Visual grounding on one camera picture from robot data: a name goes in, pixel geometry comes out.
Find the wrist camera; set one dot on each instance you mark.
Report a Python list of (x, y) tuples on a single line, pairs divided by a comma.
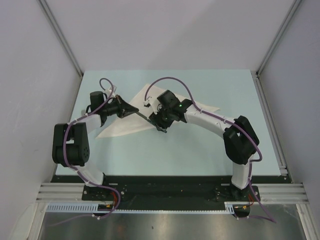
[(150, 102), (111, 91)]

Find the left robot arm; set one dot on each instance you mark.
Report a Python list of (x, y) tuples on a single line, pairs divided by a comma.
[(71, 148)]

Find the aluminium frame rail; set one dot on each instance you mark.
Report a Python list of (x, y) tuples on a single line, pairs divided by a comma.
[(60, 192)]

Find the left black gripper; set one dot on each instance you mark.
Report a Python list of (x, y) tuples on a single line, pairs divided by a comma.
[(124, 108)]

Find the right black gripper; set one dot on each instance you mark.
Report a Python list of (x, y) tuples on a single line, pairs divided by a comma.
[(156, 117)]

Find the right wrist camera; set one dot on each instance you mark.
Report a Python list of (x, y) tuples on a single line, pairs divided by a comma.
[(150, 102)]

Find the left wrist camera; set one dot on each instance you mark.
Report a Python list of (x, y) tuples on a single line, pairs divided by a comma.
[(111, 91)]

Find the white cloth napkin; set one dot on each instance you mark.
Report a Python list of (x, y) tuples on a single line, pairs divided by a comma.
[(135, 123)]

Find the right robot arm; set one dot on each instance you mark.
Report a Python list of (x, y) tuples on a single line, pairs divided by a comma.
[(240, 140)]

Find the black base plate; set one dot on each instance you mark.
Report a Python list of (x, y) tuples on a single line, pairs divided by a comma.
[(173, 193)]

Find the knife with green handle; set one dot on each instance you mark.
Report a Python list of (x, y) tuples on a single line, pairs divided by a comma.
[(145, 118)]

